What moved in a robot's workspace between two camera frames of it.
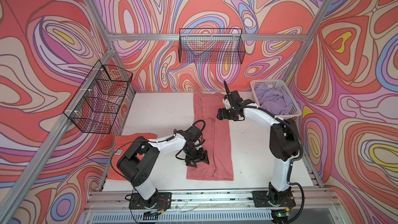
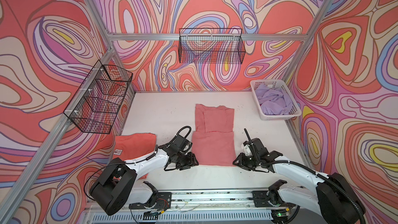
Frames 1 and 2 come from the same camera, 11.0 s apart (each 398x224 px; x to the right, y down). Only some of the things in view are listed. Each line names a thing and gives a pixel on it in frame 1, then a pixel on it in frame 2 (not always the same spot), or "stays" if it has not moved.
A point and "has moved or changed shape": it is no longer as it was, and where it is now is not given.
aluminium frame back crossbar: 207,36 stays
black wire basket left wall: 94,107 stays
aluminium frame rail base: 311,207 stays
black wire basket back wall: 211,46 stays
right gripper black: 224,111 -> 242,163
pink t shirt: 217,140 has moved or changed shape
